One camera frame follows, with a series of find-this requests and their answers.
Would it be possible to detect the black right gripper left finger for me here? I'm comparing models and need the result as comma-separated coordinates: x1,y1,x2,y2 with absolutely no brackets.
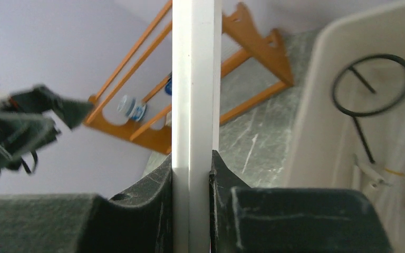
0,157,173,252

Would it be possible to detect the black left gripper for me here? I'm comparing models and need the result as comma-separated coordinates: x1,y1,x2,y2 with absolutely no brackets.
0,84,94,175

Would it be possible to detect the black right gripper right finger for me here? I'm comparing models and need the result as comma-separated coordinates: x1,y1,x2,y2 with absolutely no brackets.
209,151,393,252

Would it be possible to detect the white clay triangle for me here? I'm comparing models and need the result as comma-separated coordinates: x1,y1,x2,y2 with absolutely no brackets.
351,153,391,190

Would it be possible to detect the white bin lid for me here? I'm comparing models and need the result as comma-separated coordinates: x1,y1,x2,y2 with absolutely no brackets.
171,1,222,252

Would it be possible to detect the black metal ring tripod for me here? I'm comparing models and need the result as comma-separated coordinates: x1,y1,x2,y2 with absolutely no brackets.
331,53,405,164

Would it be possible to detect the blue white tape roll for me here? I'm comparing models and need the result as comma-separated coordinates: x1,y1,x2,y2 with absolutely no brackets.
117,95,147,122

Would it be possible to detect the orange wooden rack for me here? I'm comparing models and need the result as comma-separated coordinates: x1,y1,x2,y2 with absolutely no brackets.
83,0,296,155

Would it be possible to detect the beige plastic bin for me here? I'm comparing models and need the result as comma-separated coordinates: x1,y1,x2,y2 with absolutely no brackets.
281,1,405,252

